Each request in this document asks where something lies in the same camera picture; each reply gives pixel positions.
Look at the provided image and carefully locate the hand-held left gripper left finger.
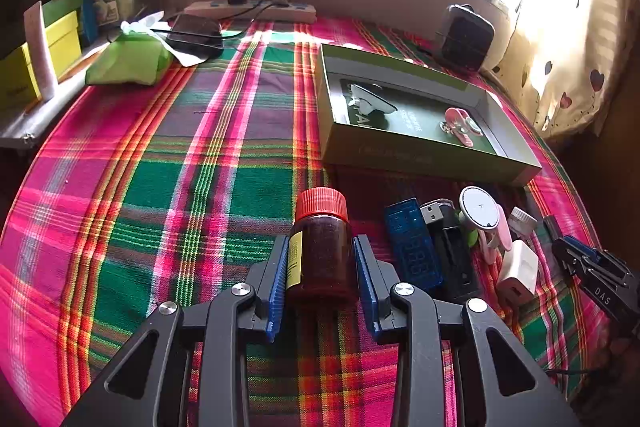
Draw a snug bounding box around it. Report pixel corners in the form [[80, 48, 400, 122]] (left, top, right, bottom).
[[60, 234, 292, 427]]

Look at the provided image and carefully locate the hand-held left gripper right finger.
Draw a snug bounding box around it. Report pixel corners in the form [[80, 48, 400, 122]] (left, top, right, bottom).
[[351, 234, 581, 427]]

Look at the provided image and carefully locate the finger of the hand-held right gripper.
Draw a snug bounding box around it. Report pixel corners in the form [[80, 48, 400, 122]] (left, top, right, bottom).
[[551, 241, 588, 280], [562, 234, 608, 265]]

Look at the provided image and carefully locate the small black gadget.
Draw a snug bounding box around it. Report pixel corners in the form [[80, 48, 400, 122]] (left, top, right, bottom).
[[542, 214, 566, 240]]

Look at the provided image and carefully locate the white USB wall charger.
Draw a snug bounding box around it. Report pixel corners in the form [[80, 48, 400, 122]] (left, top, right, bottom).
[[496, 239, 540, 305]]

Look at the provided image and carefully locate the brown bottle with red cap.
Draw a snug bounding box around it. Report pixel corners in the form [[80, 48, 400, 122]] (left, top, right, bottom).
[[285, 188, 361, 303]]

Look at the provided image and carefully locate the white round bottle cap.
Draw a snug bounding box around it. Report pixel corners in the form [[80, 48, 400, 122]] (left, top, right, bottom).
[[507, 206, 538, 238]]

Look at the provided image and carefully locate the blue USB tester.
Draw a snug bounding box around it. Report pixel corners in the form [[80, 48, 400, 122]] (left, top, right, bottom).
[[384, 197, 445, 293]]

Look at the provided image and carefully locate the black battery charger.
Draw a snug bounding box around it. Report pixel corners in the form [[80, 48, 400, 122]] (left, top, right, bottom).
[[419, 199, 485, 303]]

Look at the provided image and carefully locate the green cardboard box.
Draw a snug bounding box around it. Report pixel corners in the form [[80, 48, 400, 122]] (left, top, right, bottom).
[[315, 43, 543, 186]]

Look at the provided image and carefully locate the pink green plaid blanket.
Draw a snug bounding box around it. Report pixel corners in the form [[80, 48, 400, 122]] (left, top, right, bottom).
[[0, 17, 601, 427]]

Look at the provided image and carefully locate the pink nail clipper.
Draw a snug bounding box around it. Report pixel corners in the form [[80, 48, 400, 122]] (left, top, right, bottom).
[[439, 107, 485, 146]]

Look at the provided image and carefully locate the black white round gadget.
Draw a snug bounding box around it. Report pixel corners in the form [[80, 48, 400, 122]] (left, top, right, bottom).
[[346, 82, 398, 116]]

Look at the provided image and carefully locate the heart print curtain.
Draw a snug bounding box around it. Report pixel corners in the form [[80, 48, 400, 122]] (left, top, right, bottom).
[[492, 0, 636, 142]]

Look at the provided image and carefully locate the small black heater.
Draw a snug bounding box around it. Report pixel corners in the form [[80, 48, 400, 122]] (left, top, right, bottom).
[[440, 4, 495, 72]]

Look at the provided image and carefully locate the black wallet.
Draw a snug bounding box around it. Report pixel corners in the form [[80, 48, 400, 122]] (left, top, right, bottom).
[[166, 14, 224, 58]]

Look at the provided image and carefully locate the green tissue pack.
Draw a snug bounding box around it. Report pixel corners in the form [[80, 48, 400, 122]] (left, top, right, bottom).
[[85, 21, 173, 86]]

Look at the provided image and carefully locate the white power strip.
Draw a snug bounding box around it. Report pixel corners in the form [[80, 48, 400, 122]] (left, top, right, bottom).
[[182, 0, 318, 24]]

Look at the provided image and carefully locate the yellow green box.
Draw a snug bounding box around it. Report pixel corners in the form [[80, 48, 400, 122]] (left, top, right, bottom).
[[0, 0, 86, 108]]

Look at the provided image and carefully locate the blue box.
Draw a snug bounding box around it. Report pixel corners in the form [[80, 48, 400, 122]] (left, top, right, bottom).
[[81, 0, 98, 46]]

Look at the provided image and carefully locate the white tube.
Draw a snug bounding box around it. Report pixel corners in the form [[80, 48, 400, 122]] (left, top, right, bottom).
[[24, 1, 58, 102]]

